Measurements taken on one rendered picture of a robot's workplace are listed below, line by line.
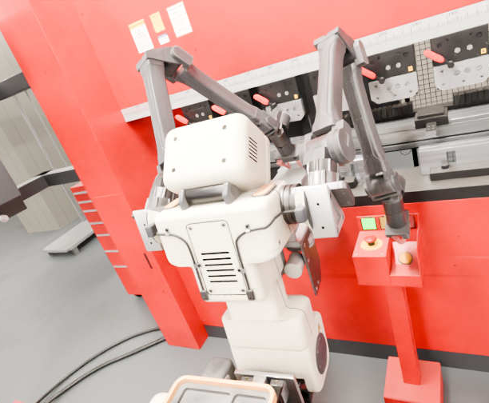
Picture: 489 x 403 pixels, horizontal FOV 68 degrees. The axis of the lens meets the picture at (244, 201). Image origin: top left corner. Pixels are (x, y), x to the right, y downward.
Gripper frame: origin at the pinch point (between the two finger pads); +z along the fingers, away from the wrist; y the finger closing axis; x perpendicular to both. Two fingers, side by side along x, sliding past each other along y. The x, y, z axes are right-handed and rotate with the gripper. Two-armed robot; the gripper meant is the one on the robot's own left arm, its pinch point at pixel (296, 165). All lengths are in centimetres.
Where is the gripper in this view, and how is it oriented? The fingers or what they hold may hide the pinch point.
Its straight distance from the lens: 148.1
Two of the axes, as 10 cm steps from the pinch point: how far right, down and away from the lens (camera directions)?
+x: -2.3, 8.3, -5.0
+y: -8.6, 0.8, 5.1
